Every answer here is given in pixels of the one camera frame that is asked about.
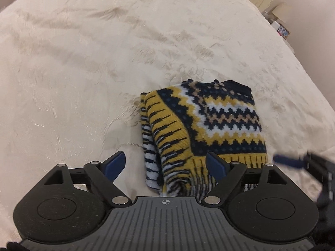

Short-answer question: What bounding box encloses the cream textured bedspread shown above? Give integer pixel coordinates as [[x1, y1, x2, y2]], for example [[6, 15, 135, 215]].
[[1, 0, 334, 245]]

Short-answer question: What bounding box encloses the navy yellow patterned knit sweater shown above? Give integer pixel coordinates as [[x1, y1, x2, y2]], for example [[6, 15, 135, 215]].
[[140, 79, 268, 200]]

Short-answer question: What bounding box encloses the cream right nightstand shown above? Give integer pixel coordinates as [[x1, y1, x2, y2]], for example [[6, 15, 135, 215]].
[[247, 0, 295, 55]]

